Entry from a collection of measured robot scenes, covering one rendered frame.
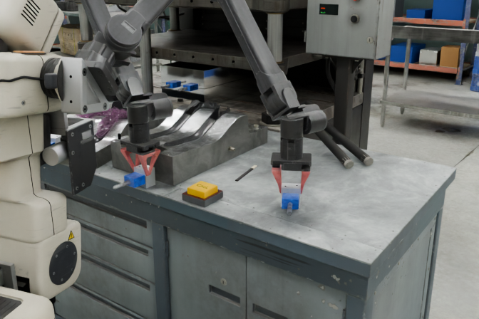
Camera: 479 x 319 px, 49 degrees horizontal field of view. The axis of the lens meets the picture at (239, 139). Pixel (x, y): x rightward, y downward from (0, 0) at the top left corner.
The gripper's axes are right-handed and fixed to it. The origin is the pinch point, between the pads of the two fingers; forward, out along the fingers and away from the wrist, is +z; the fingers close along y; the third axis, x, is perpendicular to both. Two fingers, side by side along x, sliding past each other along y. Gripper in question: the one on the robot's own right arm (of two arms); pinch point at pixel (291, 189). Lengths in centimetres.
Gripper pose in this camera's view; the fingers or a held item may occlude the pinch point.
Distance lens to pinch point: 137.7
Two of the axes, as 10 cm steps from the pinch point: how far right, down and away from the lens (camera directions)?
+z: 0.2, 9.5, 3.0
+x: -1.3, 3.0, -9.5
